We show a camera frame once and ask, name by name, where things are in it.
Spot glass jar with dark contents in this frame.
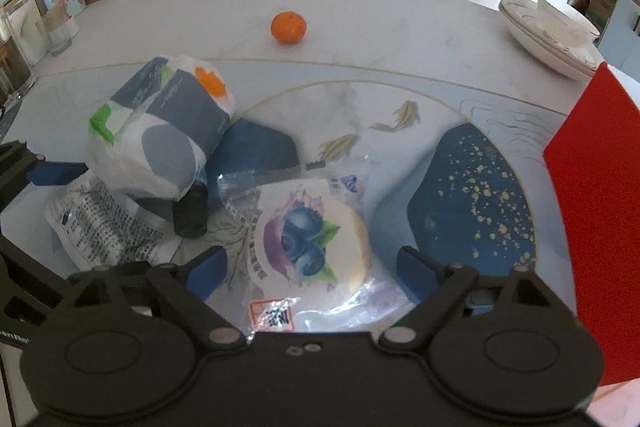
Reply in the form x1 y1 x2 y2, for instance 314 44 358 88
0 9 36 108

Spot red cardboard box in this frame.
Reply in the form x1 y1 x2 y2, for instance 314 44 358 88
544 63 640 385

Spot printed text white packet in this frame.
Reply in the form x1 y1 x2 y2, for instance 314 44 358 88
44 171 181 271

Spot blueberry pastry clear packet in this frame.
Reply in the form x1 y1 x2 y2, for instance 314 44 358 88
207 159 410 336

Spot stacked white plates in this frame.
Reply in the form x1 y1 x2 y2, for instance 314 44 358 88
499 0 603 81

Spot white blue green snack bag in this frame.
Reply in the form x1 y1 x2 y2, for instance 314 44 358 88
86 55 235 200

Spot small drinking glass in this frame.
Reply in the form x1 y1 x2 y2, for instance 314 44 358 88
42 6 72 56

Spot small dark bottle blue label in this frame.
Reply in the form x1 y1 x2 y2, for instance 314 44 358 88
171 182 208 239

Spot orange tangerine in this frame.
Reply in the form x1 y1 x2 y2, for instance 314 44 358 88
270 11 307 44

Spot white bowl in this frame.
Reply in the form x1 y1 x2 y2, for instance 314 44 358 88
536 0 600 48

